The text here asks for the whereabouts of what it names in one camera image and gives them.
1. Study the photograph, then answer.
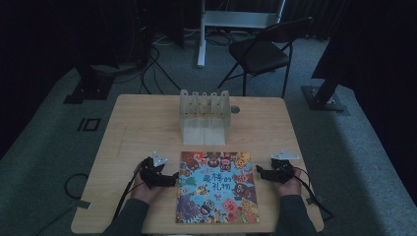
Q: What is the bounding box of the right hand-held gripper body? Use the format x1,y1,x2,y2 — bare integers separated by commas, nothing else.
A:
269,149,301,185

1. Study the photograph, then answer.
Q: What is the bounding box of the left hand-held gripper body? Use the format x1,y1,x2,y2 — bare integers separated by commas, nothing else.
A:
139,149,169,191

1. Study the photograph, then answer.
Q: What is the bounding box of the colourful picture book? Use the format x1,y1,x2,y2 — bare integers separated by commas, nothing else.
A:
175,150,261,224

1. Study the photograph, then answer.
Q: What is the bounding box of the clear acrylic book rack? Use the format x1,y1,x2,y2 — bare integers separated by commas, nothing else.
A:
178,88,231,147

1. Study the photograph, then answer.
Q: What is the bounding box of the person's right hand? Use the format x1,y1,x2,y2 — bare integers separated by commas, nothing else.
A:
271,167,303,198

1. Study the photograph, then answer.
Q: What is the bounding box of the person's left hand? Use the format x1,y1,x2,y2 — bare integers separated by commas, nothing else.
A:
130,171,165,207

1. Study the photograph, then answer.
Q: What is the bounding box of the grey tape piece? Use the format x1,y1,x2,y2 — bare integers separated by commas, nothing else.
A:
70,199,92,210

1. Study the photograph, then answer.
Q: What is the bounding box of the black stand base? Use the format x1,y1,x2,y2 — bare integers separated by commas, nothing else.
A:
63,63,116,105
301,73,351,117

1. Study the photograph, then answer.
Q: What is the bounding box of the black folding chair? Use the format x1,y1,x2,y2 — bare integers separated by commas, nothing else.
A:
217,17,315,98

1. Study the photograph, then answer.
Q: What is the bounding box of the white metal stand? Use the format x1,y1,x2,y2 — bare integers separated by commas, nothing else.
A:
197,0,287,69

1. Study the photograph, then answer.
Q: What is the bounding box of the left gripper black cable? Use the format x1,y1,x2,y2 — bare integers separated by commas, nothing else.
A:
112,163,146,222

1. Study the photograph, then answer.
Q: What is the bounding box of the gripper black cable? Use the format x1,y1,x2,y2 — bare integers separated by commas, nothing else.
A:
112,163,146,222
292,166,336,221

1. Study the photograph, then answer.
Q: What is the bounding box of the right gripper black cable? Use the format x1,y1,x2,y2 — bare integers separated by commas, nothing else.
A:
292,166,336,221

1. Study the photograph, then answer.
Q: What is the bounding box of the black floor cable bundle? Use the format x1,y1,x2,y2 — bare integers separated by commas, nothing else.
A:
139,44,182,95

